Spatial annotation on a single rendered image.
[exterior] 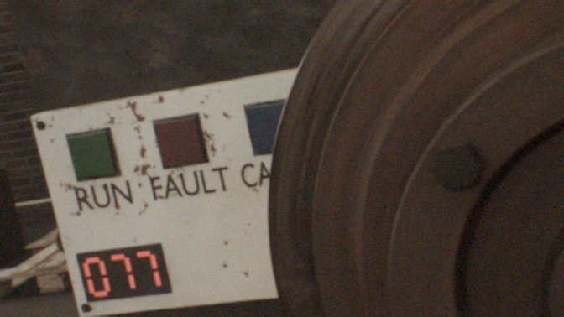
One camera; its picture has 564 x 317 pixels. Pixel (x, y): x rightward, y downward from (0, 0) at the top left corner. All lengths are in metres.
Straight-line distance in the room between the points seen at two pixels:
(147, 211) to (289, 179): 0.22
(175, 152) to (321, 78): 0.22
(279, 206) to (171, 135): 0.18
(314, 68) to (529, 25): 0.14
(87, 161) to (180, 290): 0.13
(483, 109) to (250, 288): 0.36
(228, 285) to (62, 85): 0.22
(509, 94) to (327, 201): 0.15
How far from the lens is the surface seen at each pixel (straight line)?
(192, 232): 0.81
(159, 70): 0.81
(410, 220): 0.52
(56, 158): 0.84
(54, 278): 5.22
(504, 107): 0.50
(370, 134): 0.59
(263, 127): 0.76
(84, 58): 0.84
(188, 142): 0.78
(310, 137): 0.61
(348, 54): 0.60
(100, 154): 0.82
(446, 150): 0.50
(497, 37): 0.55
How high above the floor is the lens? 1.31
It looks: 10 degrees down
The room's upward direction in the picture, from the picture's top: 12 degrees counter-clockwise
